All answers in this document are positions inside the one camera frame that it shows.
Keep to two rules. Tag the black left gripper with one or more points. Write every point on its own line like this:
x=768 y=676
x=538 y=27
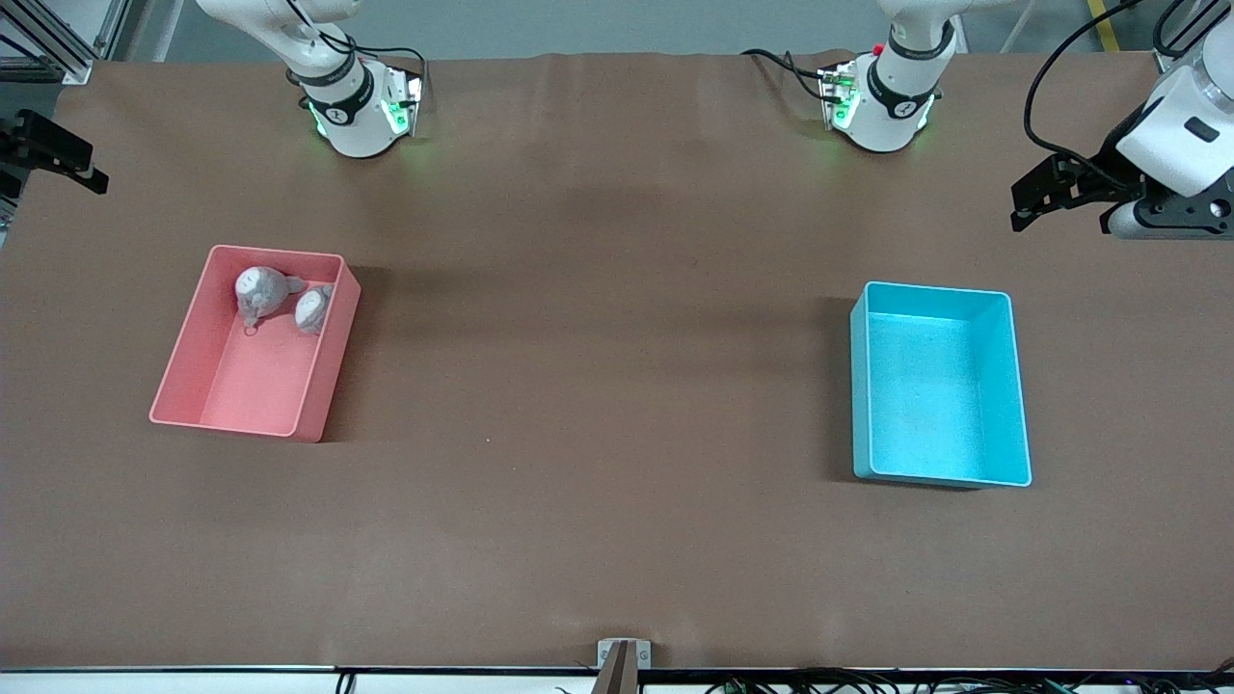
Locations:
x=1102 y=172

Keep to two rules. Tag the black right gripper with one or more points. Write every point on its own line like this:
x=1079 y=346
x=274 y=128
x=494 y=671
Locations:
x=21 y=141

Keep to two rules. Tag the aluminium frame profile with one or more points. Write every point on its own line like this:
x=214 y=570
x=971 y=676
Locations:
x=58 y=43
x=111 y=24
x=1171 y=60

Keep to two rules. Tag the metal base connector plate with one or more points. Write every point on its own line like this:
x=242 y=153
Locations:
x=415 y=96
x=829 y=87

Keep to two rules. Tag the silver metal bracket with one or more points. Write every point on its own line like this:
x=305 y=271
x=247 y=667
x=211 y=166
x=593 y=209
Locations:
x=643 y=655

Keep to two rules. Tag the blue plastic box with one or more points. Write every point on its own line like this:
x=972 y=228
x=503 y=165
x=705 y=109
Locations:
x=930 y=405

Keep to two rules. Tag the pink plastic box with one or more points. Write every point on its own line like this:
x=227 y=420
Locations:
x=255 y=386

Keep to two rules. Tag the grey plush toy with keyring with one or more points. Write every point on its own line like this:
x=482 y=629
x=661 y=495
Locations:
x=258 y=289

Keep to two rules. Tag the brown camera post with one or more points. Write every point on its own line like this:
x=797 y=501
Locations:
x=617 y=675

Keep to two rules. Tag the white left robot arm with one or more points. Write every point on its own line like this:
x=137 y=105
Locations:
x=892 y=106

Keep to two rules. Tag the grey plush toy eyes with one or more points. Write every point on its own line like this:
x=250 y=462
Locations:
x=312 y=308

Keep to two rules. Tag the brown table cover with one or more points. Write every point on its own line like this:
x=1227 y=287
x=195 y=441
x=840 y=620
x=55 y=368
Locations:
x=617 y=337

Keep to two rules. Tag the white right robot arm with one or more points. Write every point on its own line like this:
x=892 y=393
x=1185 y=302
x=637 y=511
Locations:
x=357 y=116

